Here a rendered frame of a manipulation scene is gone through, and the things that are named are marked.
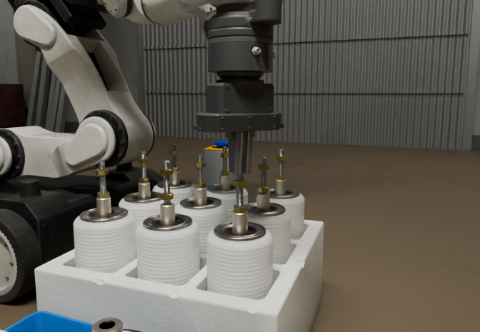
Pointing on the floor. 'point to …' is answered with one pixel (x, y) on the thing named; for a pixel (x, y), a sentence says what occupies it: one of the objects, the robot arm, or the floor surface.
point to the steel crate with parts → (12, 106)
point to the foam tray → (188, 295)
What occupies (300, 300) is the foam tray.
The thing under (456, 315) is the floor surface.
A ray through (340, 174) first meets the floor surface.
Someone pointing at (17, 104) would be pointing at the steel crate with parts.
